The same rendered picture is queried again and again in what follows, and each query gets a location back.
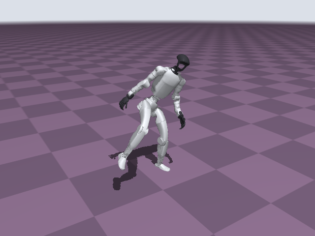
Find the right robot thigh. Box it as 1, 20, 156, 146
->
137, 100, 152, 135

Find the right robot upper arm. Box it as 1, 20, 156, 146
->
142, 66, 167, 88

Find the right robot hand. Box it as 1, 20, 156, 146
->
119, 94, 134, 110

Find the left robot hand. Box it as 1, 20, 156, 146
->
178, 111, 186, 129

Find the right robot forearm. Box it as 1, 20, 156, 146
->
128, 80, 146, 96

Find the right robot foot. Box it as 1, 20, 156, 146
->
118, 152, 126, 170

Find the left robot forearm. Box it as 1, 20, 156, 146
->
173, 100, 181, 116

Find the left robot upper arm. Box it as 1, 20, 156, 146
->
171, 77, 186, 100

